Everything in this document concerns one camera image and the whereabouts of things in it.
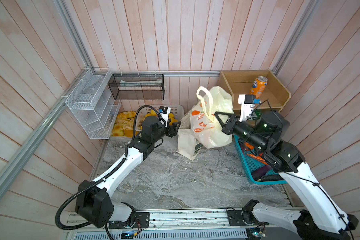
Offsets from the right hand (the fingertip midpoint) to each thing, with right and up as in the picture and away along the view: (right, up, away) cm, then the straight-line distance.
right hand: (214, 114), depth 55 cm
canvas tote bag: (-7, -15, +35) cm, 39 cm away
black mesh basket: (-42, +24, +49) cm, 69 cm away
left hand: (-15, -3, +21) cm, 25 cm away
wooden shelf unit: (+44, +14, +32) cm, 56 cm away
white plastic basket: (-13, +9, +59) cm, 61 cm away
